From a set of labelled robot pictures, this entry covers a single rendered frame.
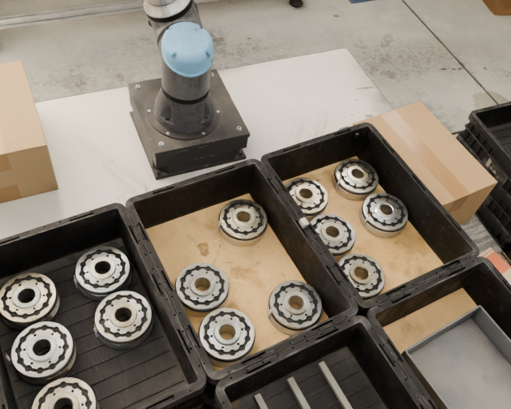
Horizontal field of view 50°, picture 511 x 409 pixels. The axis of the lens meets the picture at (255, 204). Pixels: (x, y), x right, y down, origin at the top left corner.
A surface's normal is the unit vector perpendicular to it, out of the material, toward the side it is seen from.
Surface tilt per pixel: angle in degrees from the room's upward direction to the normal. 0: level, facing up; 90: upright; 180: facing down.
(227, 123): 2
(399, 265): 0
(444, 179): 0
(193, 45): 9
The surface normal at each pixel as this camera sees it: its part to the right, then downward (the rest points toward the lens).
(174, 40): 0.18, -0.47
